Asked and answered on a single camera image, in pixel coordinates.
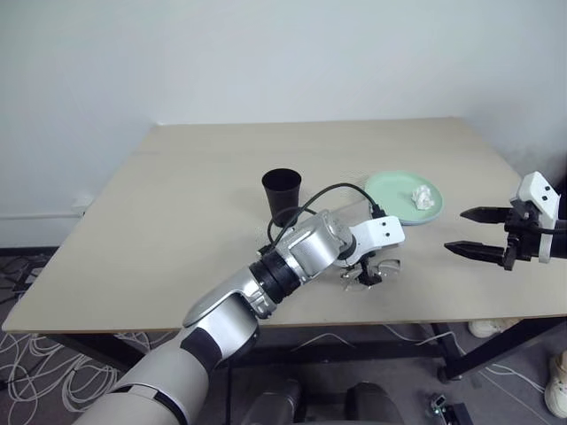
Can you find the dark rounded shape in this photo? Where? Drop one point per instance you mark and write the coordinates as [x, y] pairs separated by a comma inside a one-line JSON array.
[[277, 400]]

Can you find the crumpled white tissue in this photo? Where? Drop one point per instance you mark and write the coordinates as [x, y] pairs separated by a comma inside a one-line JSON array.
[[423, 197]]

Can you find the white sneaker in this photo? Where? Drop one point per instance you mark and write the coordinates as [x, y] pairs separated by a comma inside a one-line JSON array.
[[487, 327], [558, 383]]

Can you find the mint green plate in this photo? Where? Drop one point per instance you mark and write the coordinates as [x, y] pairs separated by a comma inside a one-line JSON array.
[[401, 199]]

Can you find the black metal table frame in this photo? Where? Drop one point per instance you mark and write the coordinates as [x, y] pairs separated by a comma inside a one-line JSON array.
[[456, 350]]

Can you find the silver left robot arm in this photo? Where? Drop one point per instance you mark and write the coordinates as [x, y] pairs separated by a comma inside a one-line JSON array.
[[230, 319]]

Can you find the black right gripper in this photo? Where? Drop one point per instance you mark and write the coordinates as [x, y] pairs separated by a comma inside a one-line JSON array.
[[522, 237]]

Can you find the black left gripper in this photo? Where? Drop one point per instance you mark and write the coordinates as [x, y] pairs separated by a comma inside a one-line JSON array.
[[356, 260]]

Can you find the light blue plate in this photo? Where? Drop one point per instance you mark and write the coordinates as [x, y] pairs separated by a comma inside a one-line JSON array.
[[418, 221]]

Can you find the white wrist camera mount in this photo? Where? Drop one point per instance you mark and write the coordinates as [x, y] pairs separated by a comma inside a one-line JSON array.
[[539, 197], [376, 232]]

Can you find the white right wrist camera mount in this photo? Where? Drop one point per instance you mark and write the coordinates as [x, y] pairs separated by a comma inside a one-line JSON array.
[[539, 197]]

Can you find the small black metal device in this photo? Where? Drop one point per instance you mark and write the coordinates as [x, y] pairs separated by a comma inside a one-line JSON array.
[[443, 405]]

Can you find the black plastic cup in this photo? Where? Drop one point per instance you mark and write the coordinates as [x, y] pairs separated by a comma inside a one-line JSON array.
[[282, 197]]

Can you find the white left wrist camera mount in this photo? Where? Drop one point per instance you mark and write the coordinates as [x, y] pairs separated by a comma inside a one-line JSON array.
[[376, 232]]

